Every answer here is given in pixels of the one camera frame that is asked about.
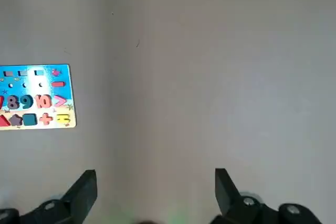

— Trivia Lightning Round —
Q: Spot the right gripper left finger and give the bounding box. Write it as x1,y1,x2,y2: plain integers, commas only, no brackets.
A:
0,169,98,224

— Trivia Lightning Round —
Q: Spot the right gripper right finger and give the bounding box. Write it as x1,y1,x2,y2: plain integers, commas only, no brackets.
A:
209,167,326,224

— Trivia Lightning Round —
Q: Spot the orange number ten piece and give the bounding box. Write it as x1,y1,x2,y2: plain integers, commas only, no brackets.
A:
36,94,53,109

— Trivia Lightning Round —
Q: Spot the colourful wooden toy board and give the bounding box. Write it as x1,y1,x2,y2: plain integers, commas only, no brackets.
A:
0,63,78,131

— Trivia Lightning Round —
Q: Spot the yellow equals piece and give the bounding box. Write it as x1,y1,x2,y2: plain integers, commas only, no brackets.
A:
56,113,70,125

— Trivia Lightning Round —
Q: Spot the orange plus piece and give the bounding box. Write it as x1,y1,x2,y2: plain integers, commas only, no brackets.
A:
39,112,54,126

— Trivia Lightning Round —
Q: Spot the teal square piece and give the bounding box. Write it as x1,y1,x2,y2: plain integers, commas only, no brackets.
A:
22,113,37,126

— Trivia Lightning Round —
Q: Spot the pink greater-than sign piece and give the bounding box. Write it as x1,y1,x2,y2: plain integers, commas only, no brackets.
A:
53,95,67,108

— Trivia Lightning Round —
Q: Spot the teal number nine piece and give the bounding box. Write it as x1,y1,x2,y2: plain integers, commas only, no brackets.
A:
19,94,35,110

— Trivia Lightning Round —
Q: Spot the purple number eight piece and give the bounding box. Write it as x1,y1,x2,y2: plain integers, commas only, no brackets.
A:
6,95,20,111

